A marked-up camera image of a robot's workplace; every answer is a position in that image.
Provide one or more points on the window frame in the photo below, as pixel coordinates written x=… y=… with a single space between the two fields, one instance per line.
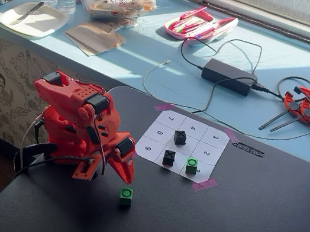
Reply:
x=279 y=26

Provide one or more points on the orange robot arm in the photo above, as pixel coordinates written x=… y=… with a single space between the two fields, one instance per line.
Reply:
x=69 y=92

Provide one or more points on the black table clamp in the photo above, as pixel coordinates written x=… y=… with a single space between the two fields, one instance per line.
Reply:
x=38 y=149

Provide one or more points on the brown napkin stack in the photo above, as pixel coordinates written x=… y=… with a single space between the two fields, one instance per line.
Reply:
x=95 y=37

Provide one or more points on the pink folded cloth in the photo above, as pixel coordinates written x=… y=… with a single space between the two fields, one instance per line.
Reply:
x=135 y=154

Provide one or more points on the white numbered grid paper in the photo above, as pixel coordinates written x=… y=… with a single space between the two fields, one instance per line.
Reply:
x=212 y=145

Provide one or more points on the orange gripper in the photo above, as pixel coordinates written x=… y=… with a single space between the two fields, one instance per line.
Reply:
x=121 y=162

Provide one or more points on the pink white pen case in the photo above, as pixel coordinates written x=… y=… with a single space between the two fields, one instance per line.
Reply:
x=195 y=24

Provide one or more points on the green cube with O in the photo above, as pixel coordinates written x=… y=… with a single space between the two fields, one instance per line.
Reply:
x=191 y=167
x=125 y=196

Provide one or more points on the black perforated strip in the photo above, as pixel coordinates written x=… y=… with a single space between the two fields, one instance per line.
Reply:
x=248 y=149

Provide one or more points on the black power adapter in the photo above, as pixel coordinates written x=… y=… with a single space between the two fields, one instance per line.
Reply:
x=228 y=76

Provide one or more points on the pink tape piece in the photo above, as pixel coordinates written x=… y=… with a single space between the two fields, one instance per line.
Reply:
x=164 y=107
x=231 y=135
x=205 y=185

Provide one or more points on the black cube with X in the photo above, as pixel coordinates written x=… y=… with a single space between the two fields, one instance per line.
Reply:
x=169 y=158
x=180 y=138

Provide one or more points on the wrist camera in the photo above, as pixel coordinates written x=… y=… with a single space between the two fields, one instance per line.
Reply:
x=85 y=167

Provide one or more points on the white square plate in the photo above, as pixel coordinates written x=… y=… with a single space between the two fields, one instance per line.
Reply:
x=42 y=22

